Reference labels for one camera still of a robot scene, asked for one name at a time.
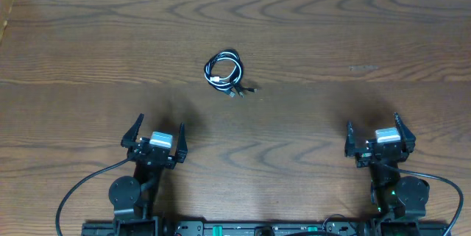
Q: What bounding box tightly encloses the white cable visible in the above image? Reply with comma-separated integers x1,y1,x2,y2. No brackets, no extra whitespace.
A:
205,52,244,89

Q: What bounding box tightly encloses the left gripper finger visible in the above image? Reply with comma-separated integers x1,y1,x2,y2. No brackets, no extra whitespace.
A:
175,123,188,163
121,113,144,147

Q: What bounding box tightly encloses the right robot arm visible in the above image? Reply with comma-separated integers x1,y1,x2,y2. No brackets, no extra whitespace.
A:
344,113,430,233

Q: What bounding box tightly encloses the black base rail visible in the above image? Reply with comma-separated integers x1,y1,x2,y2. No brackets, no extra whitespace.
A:
80,219,451,236

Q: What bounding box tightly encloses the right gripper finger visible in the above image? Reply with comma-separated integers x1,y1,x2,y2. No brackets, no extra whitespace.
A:
344,121,356,157
394,112,416,152

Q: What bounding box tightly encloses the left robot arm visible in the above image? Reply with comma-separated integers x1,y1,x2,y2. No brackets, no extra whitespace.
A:
108,114,188,227

